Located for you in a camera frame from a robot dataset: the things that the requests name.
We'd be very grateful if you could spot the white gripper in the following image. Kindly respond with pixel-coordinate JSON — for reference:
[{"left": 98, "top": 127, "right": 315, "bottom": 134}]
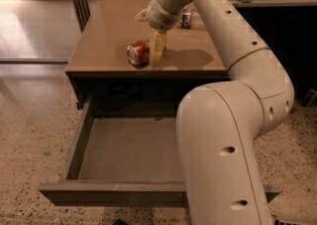
[{"left": 135, "top": 0, "right": 179, "bottom": 65}]

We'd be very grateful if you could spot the orange crushed soda can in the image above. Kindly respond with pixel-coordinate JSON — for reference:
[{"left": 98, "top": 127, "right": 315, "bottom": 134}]
[{"left": 127, "top": 40, "right": 150, "bottom": 66}]

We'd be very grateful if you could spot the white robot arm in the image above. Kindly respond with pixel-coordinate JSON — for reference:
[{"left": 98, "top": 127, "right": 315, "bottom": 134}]
[{"left": 147, "top": 0, "right": 294, "bottom": 225}]

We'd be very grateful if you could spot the grey cabinet with tan top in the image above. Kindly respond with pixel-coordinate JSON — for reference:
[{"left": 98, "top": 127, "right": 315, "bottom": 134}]
[{"left": 65, "top": 0, "right": 229, "bottom": 104}]

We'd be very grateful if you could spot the open grey top drawer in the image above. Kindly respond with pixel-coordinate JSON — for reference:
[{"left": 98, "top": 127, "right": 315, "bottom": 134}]
[{"left": 39, "top": 89, "right": 280, "bottom": 209}]

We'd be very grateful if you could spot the clear plastic water bottle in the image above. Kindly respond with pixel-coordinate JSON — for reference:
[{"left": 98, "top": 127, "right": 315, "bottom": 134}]
[{"left": 180, "top": 8, "right": 205, "bottom": 30}]

